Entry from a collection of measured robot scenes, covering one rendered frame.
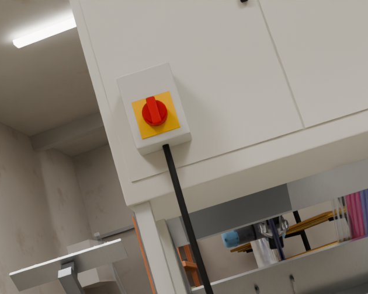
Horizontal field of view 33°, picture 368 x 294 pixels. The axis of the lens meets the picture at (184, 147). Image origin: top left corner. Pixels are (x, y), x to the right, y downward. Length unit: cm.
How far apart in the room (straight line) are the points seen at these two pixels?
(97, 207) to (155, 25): 1082
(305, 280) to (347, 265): 13
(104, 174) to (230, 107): 1090
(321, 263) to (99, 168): 1027
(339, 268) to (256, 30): 100
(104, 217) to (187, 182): 1080
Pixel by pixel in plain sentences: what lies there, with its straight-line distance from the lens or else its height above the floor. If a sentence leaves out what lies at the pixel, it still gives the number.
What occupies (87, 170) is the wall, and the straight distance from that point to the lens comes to 1215.
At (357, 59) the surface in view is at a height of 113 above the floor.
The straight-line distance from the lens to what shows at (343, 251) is 197.
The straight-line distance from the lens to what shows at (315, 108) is 117.
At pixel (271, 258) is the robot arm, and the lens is 254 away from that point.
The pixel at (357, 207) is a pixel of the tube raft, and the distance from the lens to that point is 189.
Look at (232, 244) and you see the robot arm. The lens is 217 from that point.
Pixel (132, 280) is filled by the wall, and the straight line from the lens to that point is 1172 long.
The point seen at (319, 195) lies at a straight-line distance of 180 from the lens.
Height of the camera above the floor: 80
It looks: 14 degrees up
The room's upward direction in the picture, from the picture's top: 17 degrees counter-clockwise
